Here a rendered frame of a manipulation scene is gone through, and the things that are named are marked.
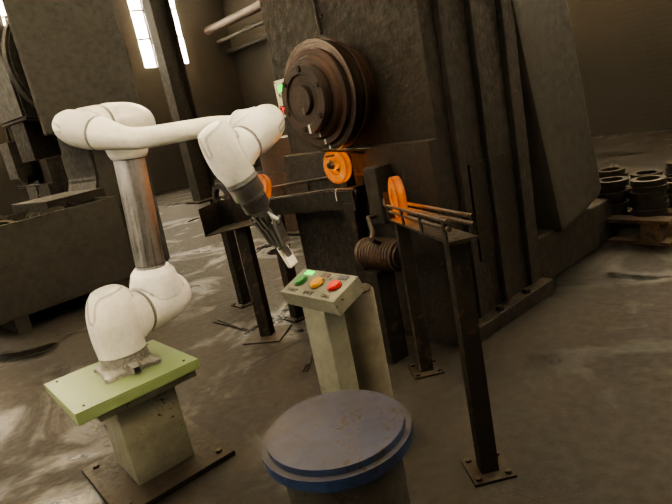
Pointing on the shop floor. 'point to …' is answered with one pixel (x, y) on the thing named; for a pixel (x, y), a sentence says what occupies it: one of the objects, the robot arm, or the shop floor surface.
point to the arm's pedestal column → (154, 453)
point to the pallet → (639, 203)
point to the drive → (558, 138)
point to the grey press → (62, 92)
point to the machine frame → (429, 144)
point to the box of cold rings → (60, 257)
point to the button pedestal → (328, 327)
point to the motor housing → (385, 291)
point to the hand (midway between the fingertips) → (287, 255)
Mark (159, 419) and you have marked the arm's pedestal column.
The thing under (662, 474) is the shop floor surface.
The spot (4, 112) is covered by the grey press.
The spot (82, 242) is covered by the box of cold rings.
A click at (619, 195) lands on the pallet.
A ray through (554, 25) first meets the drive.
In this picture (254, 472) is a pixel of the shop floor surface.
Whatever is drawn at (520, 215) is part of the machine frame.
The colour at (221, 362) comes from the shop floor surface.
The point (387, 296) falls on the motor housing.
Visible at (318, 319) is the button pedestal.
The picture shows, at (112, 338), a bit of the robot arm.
